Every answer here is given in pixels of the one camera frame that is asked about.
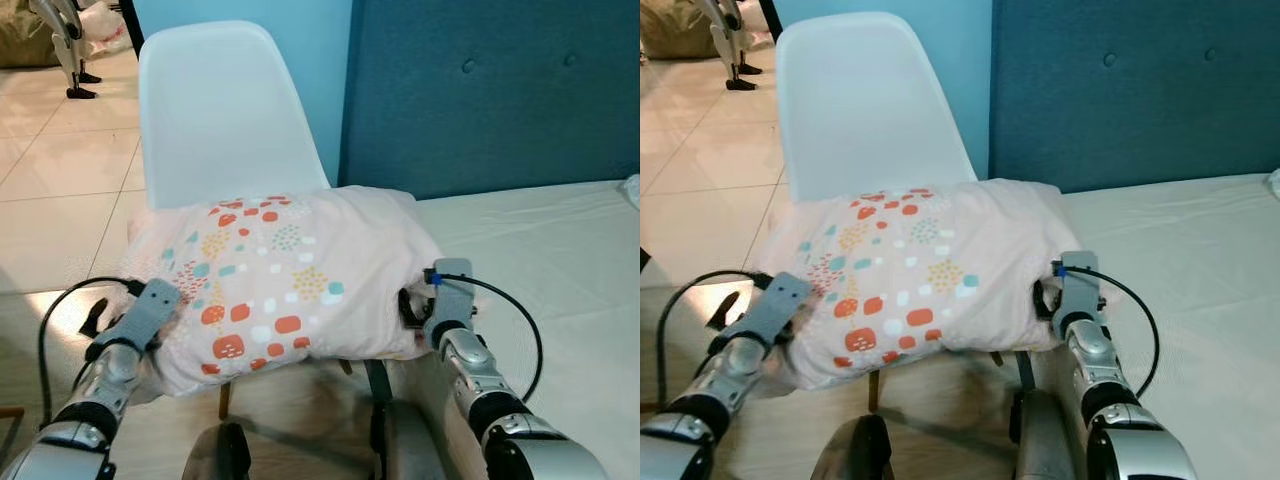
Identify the pink patterned pillow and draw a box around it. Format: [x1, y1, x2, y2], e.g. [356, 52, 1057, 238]
[125, 185, 446, 399]
[750, 178, 1086, 391]

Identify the white plastic chair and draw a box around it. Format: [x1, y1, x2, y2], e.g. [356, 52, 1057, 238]
[138, 20, 353, 421]
[775, 12, 1006, 413]

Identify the robot right leg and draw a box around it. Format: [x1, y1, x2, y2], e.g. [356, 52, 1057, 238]
[1008, 385, 1086, 480]
[368, 360, 471, 480]

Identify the robot leg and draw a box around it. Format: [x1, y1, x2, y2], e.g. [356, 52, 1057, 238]
[183, 420, 251, 480]
[812, 412, 891, 480]
[1008, 385, 1086, 480]
[368, 360, 471, 480]

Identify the bed with beige sheet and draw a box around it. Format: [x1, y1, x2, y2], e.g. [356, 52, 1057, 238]
[385, 178, 641, 480]
[1030, 172, 1280, 480]

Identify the robot left leg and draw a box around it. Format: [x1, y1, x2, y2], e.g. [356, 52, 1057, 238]
[812, 412, 891, 480]
[183, 420, 251, 480]

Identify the blue tufted headboard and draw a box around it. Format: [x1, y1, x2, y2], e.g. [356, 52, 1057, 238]
[338, 0, 641, 201]
[988, 0, 1280, 194]

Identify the grey-green sack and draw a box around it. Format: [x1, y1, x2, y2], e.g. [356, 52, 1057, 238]
[640, 0, 719, 59]
[0, 0, 61, 69]

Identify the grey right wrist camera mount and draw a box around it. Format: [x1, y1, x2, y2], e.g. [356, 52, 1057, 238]
[425, 258, 479, 336]
[1055, 250, 1104, 323]

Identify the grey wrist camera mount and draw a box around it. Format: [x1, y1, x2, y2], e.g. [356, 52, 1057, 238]
[105, 278, 184, 351]
[1055, 250, 1104, 323]
[425, 258, 479, 336]
[725, 272, 813, 346]

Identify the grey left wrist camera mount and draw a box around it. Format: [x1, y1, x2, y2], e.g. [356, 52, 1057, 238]
[725, 272, 813, 346]
[105, 278, 184, 351]

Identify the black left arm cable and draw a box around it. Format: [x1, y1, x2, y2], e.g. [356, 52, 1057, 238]
[37, 277, 141, 421]
[655, 268, 776, 411]

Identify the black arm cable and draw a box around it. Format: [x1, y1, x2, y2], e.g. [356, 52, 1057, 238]
[655, 268, 776, 411]
[425, 270, 544, 403]
[1053, 262, 1161, 399]
[37, 277, 141, 421]

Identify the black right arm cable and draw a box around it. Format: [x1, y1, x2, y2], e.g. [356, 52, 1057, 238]
[425, 270, 544, 403]
[1053, 262, 1161, 399]

